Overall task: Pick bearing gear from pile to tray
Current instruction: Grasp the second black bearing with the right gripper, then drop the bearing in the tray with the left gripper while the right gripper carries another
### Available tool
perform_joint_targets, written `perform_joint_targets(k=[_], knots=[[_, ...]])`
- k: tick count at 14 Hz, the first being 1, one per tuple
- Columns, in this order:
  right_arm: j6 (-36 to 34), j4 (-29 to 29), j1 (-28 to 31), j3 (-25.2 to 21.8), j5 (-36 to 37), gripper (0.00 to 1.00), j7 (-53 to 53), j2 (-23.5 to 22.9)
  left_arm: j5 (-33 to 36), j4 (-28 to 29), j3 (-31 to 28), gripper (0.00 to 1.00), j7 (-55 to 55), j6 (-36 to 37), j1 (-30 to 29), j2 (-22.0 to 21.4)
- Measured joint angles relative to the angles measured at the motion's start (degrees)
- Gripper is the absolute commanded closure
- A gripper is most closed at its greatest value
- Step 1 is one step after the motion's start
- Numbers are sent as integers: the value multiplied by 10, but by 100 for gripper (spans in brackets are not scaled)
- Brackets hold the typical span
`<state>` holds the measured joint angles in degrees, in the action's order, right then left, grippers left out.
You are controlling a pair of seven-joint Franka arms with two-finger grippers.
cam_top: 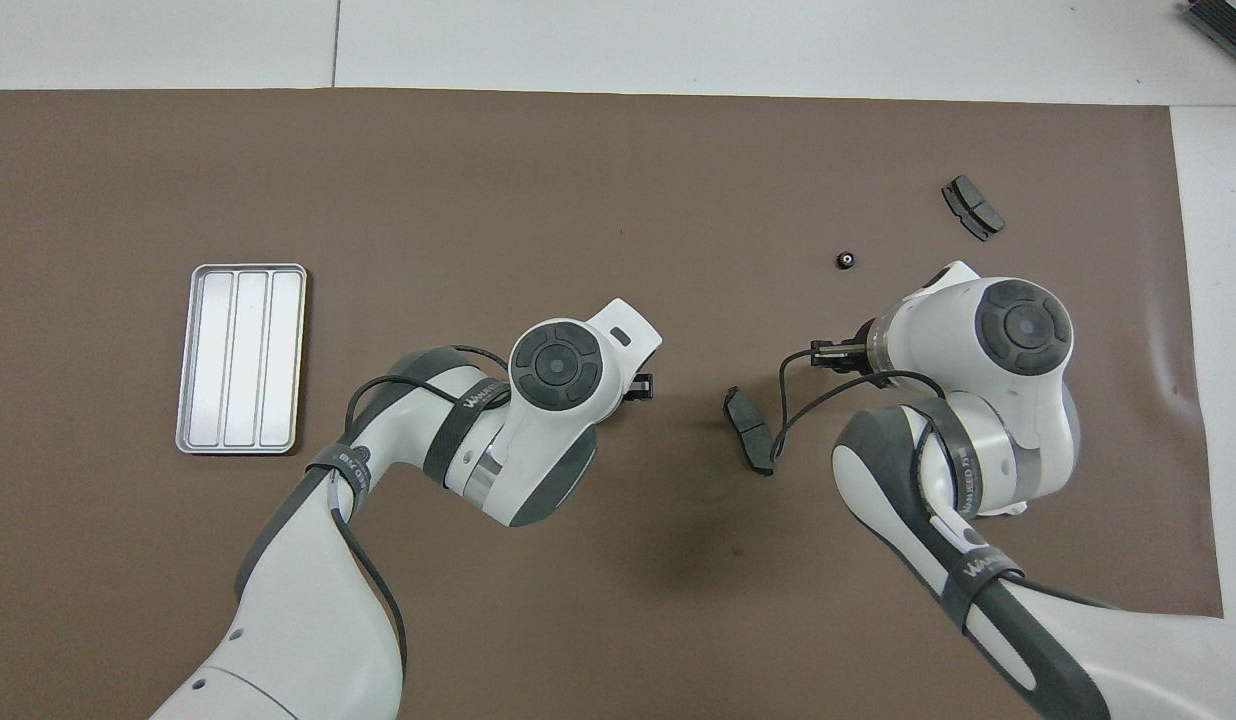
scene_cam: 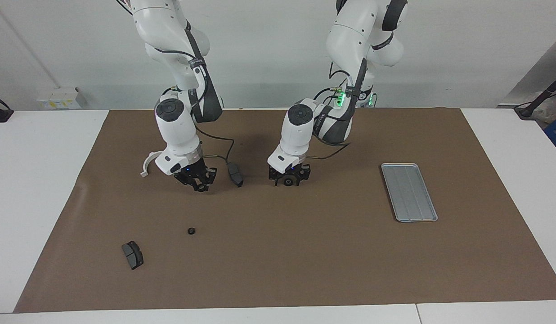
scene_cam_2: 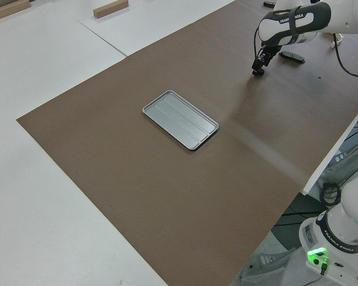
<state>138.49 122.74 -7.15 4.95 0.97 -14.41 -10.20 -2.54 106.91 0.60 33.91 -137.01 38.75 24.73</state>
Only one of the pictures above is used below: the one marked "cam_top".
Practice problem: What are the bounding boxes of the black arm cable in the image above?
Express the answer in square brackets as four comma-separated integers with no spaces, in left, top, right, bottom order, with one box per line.
[333,345,514,691]
[770,340,989,581]

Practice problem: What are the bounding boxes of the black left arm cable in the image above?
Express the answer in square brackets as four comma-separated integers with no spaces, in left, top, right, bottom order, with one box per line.
[333,345,514,691]

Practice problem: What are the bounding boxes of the dark grey brake pad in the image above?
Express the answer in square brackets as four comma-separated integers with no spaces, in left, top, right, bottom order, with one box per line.
[942,175,1006,242]
[724,386,776,477]

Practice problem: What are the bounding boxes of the silver metal tray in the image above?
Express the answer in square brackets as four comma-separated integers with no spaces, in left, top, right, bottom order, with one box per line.
[175,263,308,455]

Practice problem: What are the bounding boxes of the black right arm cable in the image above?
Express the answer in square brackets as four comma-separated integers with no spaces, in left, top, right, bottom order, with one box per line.
[770,340,989,581]

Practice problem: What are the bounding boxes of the dark ribbed equipment box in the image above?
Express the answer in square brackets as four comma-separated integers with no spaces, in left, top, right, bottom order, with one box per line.
[1181,0,1236,73]

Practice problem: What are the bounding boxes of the brown table mat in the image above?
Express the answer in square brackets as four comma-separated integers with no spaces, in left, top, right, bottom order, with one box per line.
[0,88,1224,720]

